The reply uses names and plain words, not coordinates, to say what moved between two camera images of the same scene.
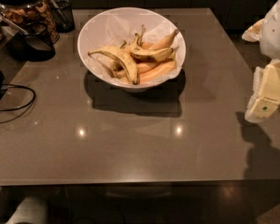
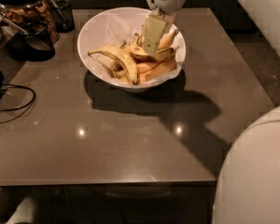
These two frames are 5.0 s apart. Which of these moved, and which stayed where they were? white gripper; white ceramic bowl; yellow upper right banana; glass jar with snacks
Moved: white gripper
Stayed: glass jar with snacks; yellow upper right banana; white ceramic bowl
